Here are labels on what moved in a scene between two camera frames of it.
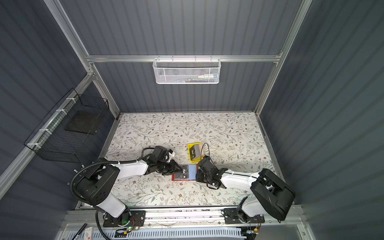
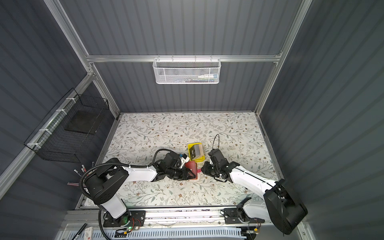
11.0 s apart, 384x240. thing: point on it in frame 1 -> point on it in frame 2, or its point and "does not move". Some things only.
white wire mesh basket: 186,71 does not move
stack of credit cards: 194,152 does not move
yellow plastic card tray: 195,152 does not move
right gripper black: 199,172 -> 205,170
